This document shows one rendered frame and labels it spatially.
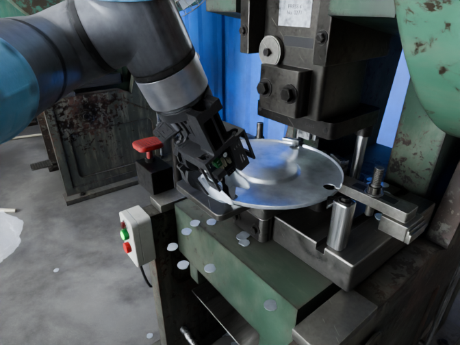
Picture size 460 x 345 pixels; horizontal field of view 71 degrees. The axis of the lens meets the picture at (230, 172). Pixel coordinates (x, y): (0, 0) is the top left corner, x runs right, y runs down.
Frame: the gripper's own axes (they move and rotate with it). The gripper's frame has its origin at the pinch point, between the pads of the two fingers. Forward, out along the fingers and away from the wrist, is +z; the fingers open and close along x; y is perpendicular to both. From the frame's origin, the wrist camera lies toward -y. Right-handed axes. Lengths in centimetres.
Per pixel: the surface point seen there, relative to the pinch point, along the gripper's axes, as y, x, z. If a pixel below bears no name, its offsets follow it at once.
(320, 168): 3.0, 19.6, 10.6
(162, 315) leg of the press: -26, -24, 46
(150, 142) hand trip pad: -36.4, 3.4, 5.4
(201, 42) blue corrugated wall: -208, 131, 63
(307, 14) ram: -0.7, 27.4, -16.2
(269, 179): 0.2, 9.0, 5.0
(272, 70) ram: -5.2, 21.2, -9.3
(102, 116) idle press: -155, 17, 43
